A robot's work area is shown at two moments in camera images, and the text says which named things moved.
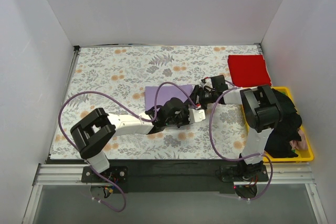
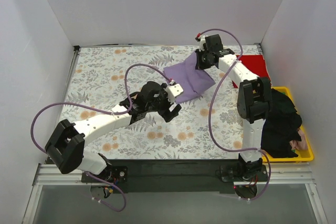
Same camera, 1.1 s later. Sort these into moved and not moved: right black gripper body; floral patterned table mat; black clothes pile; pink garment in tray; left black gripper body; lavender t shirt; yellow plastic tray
Moved: right black gripper body; left black gripper body; lavender t shirt
Not moved: yellow plastic tray; floral patterned table mat; black clothes pile; pink garment in tray
